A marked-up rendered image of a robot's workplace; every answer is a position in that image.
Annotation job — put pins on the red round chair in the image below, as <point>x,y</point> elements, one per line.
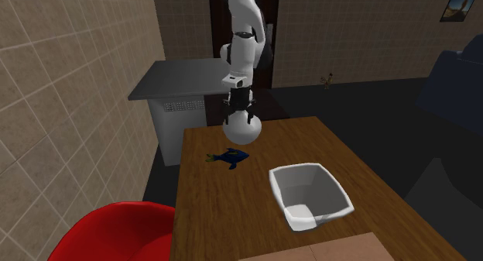
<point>120,233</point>

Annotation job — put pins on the small brown figure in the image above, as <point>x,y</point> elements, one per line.
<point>327,81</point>

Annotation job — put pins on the dark blue sofa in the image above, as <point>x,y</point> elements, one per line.
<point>452,90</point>

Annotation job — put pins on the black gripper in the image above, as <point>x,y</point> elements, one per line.
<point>240,98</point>

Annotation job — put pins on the brown wooden table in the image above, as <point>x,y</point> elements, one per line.
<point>226,207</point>

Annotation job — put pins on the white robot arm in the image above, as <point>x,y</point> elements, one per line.
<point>241,52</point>

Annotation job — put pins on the grey desk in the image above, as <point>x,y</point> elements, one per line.
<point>177,79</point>

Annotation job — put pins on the white square bowl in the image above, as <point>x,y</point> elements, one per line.
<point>309,194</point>

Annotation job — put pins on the small framed wall picture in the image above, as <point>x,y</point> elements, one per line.
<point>457,9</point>

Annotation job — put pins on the dark door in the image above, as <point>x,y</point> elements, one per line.
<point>218,30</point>

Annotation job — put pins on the blue toy fish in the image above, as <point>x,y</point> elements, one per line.
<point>231,157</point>

